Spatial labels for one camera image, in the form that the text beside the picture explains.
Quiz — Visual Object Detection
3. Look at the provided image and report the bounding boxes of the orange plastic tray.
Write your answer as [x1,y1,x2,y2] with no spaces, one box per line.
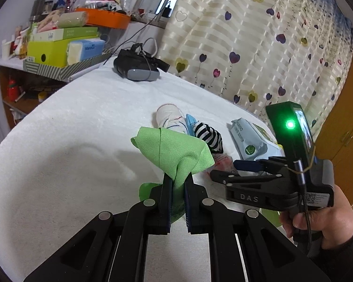
[75,7,132,30]

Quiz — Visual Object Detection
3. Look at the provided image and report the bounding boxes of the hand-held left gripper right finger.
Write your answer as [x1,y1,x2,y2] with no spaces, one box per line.
[184,178,331,282]

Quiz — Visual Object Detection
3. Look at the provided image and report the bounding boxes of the clear packet with red print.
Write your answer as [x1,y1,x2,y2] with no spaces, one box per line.
[203,153,242,180]

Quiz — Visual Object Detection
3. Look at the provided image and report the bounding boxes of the red toy figure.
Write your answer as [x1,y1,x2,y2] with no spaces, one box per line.
[7,76,20,103]

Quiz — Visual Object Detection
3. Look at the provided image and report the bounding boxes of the person's right forearm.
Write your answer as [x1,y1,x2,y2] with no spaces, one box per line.
[306,226,353,282]

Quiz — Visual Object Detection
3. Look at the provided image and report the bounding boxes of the clutter of small packets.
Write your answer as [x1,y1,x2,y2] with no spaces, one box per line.
[84,0,136,14]

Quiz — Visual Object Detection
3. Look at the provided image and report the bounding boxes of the cream curtain with heart print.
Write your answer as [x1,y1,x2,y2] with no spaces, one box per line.
[157,0,353,130]

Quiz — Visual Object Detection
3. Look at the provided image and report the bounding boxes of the blue tissue pack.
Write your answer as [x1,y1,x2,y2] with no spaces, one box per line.
[67,38,106,65]

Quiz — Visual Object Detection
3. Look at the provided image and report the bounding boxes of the black white striped sock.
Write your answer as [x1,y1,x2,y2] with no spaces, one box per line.
[193,122,224,154]

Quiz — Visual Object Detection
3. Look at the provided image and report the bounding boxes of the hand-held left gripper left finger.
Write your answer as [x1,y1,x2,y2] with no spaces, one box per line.
[24,173,175,282]

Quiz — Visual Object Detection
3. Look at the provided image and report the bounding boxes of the grey black headset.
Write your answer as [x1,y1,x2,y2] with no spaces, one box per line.
[113,43,170,82]

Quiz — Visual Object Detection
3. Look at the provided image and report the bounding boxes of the wooden wardrobe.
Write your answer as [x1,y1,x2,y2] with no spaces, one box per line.
[312,29,353,209]

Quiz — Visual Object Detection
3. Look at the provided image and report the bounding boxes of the glass jar with black lid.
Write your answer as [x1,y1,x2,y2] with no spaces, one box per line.
[29,0,49,21]

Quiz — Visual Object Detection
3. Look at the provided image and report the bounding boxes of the group of small bottles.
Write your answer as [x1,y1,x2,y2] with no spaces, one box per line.
[1,25,28,61]

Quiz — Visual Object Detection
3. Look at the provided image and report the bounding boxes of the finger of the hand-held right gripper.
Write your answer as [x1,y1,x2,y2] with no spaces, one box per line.
[234,158,286,172]
[209,169,284,186]

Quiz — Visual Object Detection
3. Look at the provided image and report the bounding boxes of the pale sock thin stripes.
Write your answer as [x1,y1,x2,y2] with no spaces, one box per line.
[156,103,185,134]

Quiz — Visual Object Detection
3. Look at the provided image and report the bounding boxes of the wooden cabinet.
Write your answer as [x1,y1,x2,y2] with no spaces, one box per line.
[0,65,68,130]

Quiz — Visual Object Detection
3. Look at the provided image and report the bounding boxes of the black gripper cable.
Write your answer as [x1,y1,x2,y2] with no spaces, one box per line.
[294,159,315,250]

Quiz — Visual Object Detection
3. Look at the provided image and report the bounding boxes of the beige rolled cloth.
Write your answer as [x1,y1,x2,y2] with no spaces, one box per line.
[56,11,89,27]

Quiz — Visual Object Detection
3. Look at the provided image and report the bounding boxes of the lime green carton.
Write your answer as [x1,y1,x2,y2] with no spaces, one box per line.
[26,39,77,67]

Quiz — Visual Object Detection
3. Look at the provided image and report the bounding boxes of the grey striped tray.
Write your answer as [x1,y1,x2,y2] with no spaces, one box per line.
[23,51,112,80]

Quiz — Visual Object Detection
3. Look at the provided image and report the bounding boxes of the pale blue wet wipes pack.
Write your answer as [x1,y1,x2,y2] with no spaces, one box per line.
[230,118,284,161]

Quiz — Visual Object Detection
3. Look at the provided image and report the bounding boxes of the person's right hand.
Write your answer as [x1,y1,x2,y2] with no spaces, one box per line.
[279,184,353,249]

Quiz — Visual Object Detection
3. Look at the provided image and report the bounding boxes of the black charger cable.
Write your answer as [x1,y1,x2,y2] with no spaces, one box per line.
[104,1,174,65]

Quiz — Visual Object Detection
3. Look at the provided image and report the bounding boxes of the flat green box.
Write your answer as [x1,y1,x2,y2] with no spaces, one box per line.
[32,27,99,42]

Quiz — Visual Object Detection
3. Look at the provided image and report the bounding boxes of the blue face mask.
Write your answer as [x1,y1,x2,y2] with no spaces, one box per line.
[185,114,198,137]

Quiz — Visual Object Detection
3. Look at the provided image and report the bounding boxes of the bright green cloth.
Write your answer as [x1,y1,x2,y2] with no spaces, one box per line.
[131,126,215,222]

